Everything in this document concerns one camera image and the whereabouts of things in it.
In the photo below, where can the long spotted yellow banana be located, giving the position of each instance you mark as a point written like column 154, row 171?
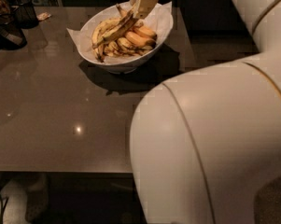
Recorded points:
column 112, row 29

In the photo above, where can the small banana right lower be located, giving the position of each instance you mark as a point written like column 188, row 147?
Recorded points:
column 139, row 41

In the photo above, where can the banana at bowl back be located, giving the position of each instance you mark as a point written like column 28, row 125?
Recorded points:
column 121, row 11

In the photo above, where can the black mesh pen cup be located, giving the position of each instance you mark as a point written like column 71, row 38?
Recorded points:
column 25, row 13

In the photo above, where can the small banana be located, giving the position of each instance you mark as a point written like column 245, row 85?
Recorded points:
column 145, row 32
column 139, row 41

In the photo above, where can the curved yellow banana left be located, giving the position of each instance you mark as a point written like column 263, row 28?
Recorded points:
column 99, row 30

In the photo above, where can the dark wall cabinets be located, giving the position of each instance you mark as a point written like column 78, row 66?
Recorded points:
column 200, row 16

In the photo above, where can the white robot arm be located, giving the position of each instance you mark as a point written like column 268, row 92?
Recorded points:
column 203, row 144

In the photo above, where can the white paper bowl liner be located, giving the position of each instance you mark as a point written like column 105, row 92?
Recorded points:
column 160, row 20

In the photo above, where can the small paper packet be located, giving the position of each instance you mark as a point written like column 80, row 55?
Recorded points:
column 43, row 16

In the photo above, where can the small banana right upper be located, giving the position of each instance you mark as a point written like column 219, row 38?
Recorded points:
column 145, row 32

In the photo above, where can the black mesh tray basket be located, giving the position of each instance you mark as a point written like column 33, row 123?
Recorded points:
column 11, row 34

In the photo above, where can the grey perforated clog shoe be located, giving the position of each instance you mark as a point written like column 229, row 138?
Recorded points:
column 37, row 198

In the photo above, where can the white ceramic bowl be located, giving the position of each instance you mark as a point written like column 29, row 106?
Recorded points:
column 114, row 41

